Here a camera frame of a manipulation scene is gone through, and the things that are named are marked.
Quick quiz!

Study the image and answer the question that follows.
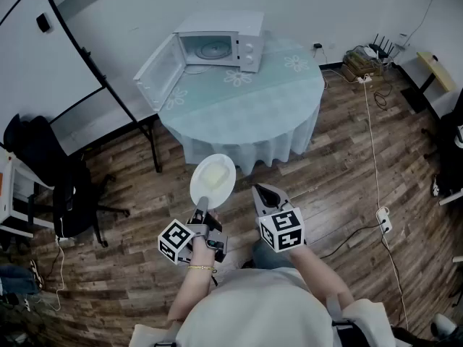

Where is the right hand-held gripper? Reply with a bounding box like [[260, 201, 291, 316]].
[[251, 183, 305, 254]]

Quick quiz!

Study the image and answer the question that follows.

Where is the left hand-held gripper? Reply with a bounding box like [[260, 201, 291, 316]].
[[158, 195, 229, 265]]

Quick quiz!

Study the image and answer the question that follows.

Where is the white round dish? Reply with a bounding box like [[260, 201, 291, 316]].
[[190, 153, 237, 210]]

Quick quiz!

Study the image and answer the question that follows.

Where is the white microwave appliance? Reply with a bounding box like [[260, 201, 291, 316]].
[[132, 11, 266, 113]]

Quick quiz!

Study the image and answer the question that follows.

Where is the person's left forearm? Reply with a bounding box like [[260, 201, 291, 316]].
[[167, 237, 215, 322]]

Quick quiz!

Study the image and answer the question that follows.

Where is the person's right forearm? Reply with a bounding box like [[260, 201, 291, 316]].
[[288, 244, 354, 312]]

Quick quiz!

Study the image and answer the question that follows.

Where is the person's jeans leg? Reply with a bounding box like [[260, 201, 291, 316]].
[[251, 239, 294, 270]]

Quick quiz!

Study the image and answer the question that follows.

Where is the light blue flowered tablecloth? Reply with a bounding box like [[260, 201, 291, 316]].
[[158, 30, 326, 177]]

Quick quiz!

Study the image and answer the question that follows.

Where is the person's white shirt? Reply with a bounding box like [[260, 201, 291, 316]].
[[129, 267, 396, 347]]

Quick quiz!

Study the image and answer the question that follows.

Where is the black office chair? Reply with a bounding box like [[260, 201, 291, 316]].
[[3, 113, 131, 249]]

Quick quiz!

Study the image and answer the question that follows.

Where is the cardboard box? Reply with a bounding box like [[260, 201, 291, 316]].
[[341, 51, 384, 83]]

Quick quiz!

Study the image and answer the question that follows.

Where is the black equipment stand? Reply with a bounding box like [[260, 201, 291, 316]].
[[420, 88, 463, 206]]

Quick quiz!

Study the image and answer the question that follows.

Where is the black router with antennas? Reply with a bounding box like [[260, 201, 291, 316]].
[[368, 33, 396, 60]]

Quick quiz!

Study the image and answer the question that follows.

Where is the white shelf unit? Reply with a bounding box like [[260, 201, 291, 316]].
[[0, 145, 56, 239]]

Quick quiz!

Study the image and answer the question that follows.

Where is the yellow desk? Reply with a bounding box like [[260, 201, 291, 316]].
[[400, 51, 458, 114]]

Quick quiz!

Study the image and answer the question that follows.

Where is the grey shoe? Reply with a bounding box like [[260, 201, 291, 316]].
[[430, 312, 459, 342]]

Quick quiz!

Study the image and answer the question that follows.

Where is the small black box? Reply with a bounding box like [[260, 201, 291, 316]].
[[35, 12, 51, 33]]

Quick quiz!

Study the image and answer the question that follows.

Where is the black floor cable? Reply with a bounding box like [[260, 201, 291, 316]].
[[318, 222, 385, 260]]

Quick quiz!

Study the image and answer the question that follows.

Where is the long white cable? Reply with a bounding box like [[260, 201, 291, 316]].
[[361, 80, 410, 332]]

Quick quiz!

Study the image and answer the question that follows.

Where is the grey shoulder strap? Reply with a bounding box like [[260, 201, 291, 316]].
[[324, 296, 360, 347]]

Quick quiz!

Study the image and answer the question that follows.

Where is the thin white cable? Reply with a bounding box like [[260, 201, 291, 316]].
[[43, 235, 67, 312]]

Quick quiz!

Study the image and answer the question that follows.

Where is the white board with black frame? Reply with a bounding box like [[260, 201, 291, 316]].
[[0, 0, 163, 174]]

